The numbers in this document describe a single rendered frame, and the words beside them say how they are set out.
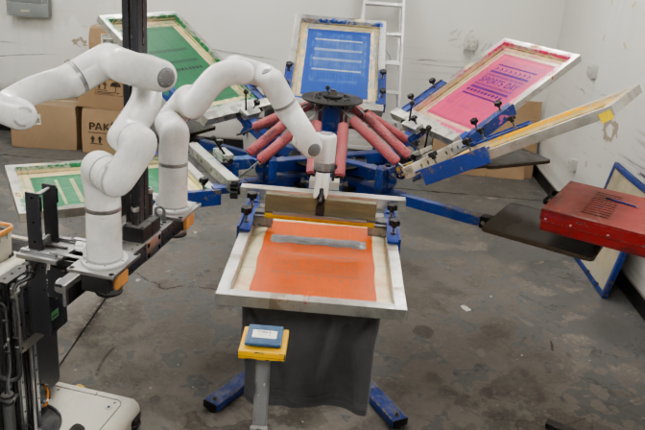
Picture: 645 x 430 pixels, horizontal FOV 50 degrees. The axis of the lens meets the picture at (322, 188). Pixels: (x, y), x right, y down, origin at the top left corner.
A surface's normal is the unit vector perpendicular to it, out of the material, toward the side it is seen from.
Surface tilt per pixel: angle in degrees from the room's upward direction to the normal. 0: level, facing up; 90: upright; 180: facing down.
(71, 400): 0
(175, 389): 0
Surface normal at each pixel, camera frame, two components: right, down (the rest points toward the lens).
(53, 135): 0.02, 0.35
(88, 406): 0.07, -0.94
